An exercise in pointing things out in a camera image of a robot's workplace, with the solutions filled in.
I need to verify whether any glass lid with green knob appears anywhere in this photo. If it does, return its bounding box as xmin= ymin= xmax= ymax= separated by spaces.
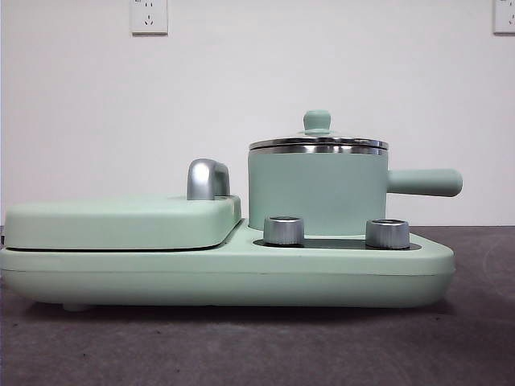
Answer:
xmin=248 ymin=109 xmax=389 ymax=150

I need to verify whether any silver control knob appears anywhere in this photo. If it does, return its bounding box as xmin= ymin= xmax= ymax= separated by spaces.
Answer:
xmin=262 ymin=216 xmax=306 ymax=245
xmin=365 ymin=218 xmax=410 ymax=248

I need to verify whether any black control panel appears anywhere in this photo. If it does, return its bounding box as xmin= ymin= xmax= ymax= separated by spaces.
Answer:
xmin=251 ymin=236 xmax=422 ymax=250

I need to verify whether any mint green cooker base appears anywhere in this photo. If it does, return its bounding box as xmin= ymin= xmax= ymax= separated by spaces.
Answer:
xmin=0 ymin=216 xmax=455 ymax=313

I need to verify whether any mint green griddle cover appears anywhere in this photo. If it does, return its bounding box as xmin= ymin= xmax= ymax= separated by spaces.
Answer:
xmin=2 ymin=194 xmax=242 ymax=251

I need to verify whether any mint green pot with handle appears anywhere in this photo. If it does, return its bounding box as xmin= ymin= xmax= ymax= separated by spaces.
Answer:
xmin=246 ymin=145 xmax=464 ymax=237

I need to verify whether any silver cover handle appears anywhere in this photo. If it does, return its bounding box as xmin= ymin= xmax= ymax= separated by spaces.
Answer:
xmin=186 ymin=158 xmax=231 ymax=201

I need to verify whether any white wall socket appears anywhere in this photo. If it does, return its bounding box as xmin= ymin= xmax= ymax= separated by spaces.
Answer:
xmin=493 ymin=0 xmax=515 ymax=35
xmin=130 ymin=0 xmax=169 ymax=35

